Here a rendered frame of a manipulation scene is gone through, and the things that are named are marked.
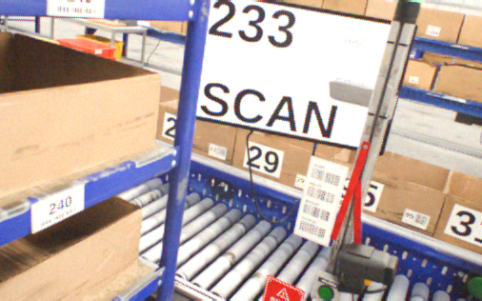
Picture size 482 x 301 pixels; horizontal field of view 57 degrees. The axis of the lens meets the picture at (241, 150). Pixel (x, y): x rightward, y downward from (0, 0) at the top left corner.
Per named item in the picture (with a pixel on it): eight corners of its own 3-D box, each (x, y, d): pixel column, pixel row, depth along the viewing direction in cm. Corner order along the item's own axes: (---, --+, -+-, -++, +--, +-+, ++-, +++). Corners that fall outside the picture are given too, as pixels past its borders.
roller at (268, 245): (210, 290, 124) (222, 303, 123) (280, 222, 169) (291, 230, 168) (201, 300, 126) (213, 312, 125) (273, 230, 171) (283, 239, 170)
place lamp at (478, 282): (464, 293, 140) (471, 275, 137) (464, 291, 141) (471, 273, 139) (488, 303, 137) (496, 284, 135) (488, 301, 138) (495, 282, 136)
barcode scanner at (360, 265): (389, 311, 90) (395, 266, 87) (331, 293, 95) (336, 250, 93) (393, 294, 96) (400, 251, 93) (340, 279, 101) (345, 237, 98)
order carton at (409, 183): (321, 199, 164) (331, 157, 158) (342, 177, 189) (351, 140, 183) (431, 239, 148) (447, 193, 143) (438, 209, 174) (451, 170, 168)
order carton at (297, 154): (230, 168, 179) (236, 128, 174) (261, 150, 205) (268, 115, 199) (321, 200, 164) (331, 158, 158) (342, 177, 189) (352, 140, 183)
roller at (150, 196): (72, 226, 146) (83, 228, 143) (167, 180, 190) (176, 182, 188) (74, 240, 147) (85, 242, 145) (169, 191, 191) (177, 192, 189)
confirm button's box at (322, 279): (309, 298, 102) (314, 274, 100) (312, 291, 105) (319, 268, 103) (336, 311, 100) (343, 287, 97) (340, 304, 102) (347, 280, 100)
